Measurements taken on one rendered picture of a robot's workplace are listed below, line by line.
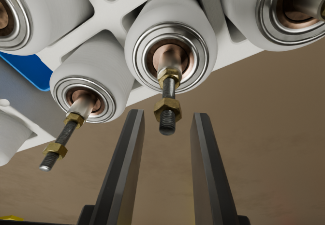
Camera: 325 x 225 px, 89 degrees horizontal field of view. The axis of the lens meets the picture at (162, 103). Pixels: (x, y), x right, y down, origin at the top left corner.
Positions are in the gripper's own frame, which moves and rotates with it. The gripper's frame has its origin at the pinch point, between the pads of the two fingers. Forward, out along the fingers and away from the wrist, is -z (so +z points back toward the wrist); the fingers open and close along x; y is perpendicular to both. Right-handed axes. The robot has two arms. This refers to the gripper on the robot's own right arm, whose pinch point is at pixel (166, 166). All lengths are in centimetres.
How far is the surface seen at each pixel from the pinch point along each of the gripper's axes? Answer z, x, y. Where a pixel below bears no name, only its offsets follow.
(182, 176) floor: -36, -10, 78
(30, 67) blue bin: -26.6, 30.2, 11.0
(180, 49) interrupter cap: -11.1, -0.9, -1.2
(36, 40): -11.3, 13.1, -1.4
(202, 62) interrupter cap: -10.9, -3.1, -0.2
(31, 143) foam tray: -18.2, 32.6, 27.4
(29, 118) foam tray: -18.6, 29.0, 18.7
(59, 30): -13.8, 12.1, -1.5
